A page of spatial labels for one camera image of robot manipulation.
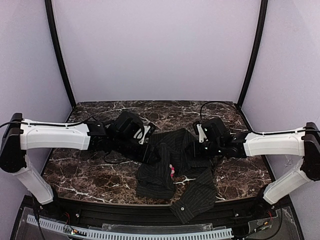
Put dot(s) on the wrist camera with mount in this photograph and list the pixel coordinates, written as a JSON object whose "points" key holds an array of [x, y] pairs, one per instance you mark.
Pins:
{"points": [[144, 132], [197, 126]]}

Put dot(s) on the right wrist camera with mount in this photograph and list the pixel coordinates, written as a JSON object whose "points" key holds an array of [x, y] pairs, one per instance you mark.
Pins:
{"points": [[197, 126]]}

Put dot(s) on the black pinstriped garment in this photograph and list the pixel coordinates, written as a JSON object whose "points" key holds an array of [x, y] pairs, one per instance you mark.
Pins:
{"points": [[154, 181]]}

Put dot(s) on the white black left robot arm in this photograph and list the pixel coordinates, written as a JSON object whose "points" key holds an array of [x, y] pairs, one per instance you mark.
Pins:
{"points": [[125, 135]]}

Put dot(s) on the black corner frame post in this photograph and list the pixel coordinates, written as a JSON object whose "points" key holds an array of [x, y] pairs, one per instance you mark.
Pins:
{"points": [[58, 52], [254, 52]]}

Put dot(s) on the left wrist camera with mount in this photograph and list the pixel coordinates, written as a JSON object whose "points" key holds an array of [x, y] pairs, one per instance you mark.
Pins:
{"points": [[144, 132]]}

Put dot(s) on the black front frame rail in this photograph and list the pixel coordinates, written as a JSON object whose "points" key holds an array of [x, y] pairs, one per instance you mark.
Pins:
{"points": [[85, 213]]}

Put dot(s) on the white slotted cable duct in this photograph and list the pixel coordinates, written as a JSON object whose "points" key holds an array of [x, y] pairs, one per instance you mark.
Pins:
{"points": [[131, 232]]}

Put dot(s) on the black right corner frame post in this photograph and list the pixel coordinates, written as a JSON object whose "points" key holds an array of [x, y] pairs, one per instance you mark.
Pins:
{"points": [[254, 52]]}

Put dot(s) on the pink white beaded brooch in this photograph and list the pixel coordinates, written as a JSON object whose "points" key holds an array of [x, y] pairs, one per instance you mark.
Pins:
{"points": [[172, 171]]}

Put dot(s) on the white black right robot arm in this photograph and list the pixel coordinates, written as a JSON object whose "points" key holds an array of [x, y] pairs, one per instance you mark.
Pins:
{"points": [[214, 139]]}

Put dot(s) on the black left corner frame post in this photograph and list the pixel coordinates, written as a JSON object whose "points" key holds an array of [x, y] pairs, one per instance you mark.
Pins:
{"points": [[58, 52]]}

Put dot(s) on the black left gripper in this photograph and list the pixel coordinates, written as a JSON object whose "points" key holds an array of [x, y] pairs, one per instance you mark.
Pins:
{"points": [[152, 155]]}

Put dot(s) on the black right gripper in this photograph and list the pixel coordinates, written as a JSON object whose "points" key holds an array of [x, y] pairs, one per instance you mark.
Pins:
{"points": [[194, 146]]}

